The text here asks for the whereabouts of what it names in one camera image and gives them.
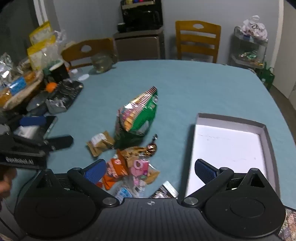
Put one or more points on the wicker basket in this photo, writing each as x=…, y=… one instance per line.
x=23, y=92

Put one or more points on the metal trolley rack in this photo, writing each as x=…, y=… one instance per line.
x=248, y=46

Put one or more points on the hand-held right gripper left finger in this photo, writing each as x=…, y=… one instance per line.
x=94, y=170

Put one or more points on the yellow food bag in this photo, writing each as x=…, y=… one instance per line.
x=40, y=32
x=40, y=54

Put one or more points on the grey box white inside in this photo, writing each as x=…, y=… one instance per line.
x=226, y=148

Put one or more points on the person's left hand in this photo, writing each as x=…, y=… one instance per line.
x=5, y=183

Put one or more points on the round foil candy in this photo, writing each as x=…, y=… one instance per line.
x=151, y=148

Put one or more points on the orange snack packet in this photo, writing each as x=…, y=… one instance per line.
x=113, y=170

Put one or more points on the clear blue white packet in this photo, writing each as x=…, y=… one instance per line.
x=122, y=192

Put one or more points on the black snack packet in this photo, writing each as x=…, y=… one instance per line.
x=165, y=188

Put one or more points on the dark blue case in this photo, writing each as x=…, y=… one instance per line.
x=37, y=103

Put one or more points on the green chip bag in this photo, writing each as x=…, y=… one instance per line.
x=138, y=111

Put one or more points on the black foil tea package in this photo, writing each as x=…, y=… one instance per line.
x=67, y=92

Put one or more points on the glass mug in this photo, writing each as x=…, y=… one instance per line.
x=101, y=62

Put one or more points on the brown pastry packet white label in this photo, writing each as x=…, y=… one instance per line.
x=99, y=142

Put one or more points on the pile of snack packets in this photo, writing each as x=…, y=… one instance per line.
x=249, y=56

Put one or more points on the pink snack packet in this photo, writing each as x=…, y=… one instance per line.
x=138, y=167

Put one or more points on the patterned clothing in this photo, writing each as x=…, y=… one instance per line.
x=288, y=220

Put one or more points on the wooden chair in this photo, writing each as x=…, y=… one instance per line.
x=76, y=54
x=196, y=46

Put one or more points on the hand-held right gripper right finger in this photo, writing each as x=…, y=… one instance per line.
x=204, y=171

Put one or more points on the white round lid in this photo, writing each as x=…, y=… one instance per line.
x=82, y=77

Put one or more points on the orange fruit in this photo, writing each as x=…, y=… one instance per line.
x=50, y=86

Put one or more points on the clear plastic wrapper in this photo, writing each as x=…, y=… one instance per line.
x=73, y=71

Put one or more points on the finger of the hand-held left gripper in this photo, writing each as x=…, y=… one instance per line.
x=32, y=121
x=59, y=141

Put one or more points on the black cup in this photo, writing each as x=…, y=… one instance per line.
x=59, y=73

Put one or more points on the white plastic bag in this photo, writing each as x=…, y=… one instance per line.
x=254, y=26

